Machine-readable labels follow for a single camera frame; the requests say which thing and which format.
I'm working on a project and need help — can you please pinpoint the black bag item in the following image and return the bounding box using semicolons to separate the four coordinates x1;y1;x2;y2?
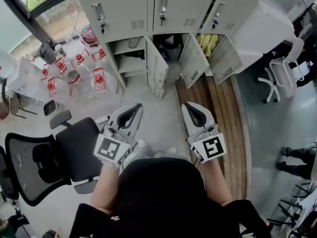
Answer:
155;34;184;63

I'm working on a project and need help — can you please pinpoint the person's black top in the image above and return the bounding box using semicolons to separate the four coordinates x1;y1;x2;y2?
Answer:
68;157;273;238

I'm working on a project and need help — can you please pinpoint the grey metal item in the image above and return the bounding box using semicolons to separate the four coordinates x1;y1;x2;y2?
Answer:
127;37;141;50

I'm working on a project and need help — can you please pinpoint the grey locker door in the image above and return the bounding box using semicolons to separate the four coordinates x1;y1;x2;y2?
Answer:
144;35;170;101
178;33;210;89
209;35;245;85

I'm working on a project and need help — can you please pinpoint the grey metal locker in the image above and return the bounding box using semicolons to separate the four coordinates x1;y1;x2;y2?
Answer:
71;0;264;101

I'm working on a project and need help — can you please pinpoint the small black box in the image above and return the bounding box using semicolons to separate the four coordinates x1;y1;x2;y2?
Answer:
43;99;57;117

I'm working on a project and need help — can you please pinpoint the white table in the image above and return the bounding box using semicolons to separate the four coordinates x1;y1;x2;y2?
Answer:
5;57;52;103

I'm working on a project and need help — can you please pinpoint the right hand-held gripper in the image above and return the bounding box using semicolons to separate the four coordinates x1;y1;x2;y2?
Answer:
181;102;227;164

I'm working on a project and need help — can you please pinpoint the red mesh bag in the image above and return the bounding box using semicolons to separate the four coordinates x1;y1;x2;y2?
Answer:
80;26;100;47

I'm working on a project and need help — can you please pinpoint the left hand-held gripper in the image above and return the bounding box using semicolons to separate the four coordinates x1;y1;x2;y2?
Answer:
93;103;144;168

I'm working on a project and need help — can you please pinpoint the person's right forearm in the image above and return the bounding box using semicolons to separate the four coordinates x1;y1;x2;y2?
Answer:
201;157;234;207

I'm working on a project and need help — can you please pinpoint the black window frame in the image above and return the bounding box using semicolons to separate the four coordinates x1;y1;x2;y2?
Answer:
0;0;77;43

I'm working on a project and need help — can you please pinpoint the yellow cloth item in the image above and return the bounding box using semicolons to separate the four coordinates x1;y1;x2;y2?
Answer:
196;33;219;58

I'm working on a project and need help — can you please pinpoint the group of clear water jugs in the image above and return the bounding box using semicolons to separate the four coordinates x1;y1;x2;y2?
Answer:
39;47;120;104

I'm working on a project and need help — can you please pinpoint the white desk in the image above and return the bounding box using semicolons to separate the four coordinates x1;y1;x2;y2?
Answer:
232;0;297;74

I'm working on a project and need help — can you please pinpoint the white office chair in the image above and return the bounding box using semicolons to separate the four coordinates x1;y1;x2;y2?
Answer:
257;37;306;105

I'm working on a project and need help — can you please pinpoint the black kettle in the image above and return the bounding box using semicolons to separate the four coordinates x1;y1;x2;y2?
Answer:
36;39;59;64

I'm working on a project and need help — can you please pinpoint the person's left shoe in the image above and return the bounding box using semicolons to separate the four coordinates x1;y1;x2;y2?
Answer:
135;139;155;158

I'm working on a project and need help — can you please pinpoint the wooden slat platform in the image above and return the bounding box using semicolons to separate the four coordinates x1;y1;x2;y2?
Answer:
175;75;249;201

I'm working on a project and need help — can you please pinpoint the black metal rack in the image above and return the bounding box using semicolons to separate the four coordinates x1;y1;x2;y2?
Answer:
266;178;317;238

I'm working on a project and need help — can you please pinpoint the person's left forearm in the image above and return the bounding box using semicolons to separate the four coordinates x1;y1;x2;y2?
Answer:
90;161;124;211

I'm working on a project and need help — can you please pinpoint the black office chair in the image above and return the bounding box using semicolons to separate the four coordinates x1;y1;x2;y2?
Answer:
0;109;111;207

